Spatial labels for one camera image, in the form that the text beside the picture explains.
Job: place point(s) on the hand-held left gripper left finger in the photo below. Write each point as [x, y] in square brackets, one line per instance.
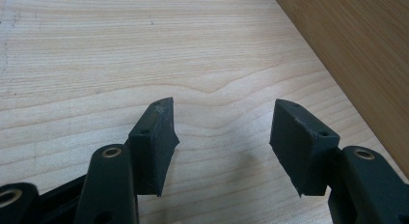
[153, 146]

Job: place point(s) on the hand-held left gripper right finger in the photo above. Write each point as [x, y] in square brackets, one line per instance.
[299, 143]

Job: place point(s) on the brown wooden board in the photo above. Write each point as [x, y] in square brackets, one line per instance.
[363, 47]

